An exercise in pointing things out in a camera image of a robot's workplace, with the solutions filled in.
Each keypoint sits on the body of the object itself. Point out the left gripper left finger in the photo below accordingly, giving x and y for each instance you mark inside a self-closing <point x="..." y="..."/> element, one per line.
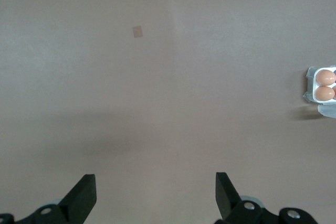
<point x="71" y="208"/>

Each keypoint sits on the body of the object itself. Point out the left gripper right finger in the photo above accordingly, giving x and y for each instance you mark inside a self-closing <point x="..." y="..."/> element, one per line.
<point x="231" y="205"/>

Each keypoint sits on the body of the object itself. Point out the clear plastic egg carton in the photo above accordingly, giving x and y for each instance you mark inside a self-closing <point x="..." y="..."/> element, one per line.
<point x="311" y="85"/>

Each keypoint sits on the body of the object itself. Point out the brown egg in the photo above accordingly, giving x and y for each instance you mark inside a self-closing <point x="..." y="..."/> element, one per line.
<point x="334" y="89"/>
<point x="325" y="77"/>
<point x="325" y="93"/>

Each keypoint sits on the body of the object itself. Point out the brown tape patch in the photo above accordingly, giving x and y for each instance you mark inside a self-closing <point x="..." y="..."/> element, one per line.
<point x="137" y="31"/>

